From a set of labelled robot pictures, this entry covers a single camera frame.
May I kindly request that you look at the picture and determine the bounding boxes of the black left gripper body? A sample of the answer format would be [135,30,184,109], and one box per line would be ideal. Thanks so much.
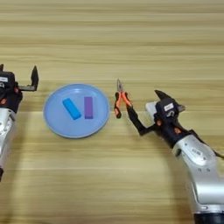
[0,83,33,114]

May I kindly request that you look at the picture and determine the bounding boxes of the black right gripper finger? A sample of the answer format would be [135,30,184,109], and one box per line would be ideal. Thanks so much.
[125,104,156,137]
[154,89,173,102]

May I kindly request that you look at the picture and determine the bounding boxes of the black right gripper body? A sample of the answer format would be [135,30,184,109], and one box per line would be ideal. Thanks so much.
[138,104,194,149]

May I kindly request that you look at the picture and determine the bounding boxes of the orange black needle-nose pliers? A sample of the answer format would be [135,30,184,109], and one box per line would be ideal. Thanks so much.
[113,78,134,119]

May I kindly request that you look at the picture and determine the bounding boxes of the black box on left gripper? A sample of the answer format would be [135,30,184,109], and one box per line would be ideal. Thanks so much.
[0,71,17,90]

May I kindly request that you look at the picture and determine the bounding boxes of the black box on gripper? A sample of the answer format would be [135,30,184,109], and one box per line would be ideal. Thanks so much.
[155,97,180,120]
[0,71,17,90]

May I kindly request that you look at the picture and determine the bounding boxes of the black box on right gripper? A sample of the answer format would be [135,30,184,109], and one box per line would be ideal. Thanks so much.
[155,97,180,120]

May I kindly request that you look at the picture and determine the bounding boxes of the purple rectangular block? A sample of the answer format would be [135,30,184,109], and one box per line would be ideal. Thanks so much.
[83,95,95,120]

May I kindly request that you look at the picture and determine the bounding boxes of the blue rectangular block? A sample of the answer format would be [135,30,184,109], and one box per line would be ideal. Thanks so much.
[61,97,82,121]

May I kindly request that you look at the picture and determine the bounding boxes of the light blue round plate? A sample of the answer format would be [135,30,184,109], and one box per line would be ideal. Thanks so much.
[43,83,111,139]

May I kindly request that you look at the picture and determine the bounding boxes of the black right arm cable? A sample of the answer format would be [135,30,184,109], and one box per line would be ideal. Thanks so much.
[189,129,224,160]

